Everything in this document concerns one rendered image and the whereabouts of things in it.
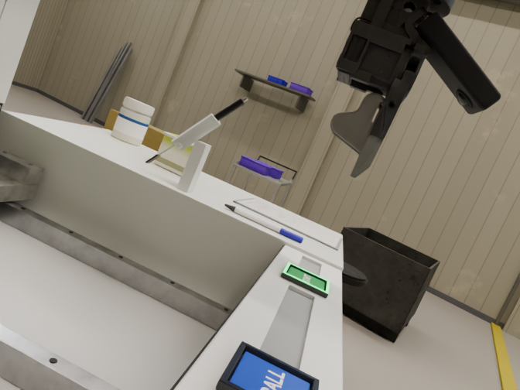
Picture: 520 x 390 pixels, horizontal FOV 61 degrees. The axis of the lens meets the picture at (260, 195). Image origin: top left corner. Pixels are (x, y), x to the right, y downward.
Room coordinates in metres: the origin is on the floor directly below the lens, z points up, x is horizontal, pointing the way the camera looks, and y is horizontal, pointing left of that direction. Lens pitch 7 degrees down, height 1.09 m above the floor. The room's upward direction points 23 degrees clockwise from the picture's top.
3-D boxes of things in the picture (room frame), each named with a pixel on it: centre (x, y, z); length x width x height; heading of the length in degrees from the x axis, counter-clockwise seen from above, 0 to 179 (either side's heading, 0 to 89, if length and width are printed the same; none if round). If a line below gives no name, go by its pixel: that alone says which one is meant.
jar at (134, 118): (1.01, 0.34, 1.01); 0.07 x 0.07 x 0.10
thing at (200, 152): (0.72, 0.13, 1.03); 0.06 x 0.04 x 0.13; 82
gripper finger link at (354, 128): (0.49, -0.07, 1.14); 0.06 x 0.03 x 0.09; 82
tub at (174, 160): (0.88, 0.17, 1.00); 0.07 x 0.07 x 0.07; 76
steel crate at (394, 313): (3.96, -1.30, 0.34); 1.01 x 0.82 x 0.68; 157
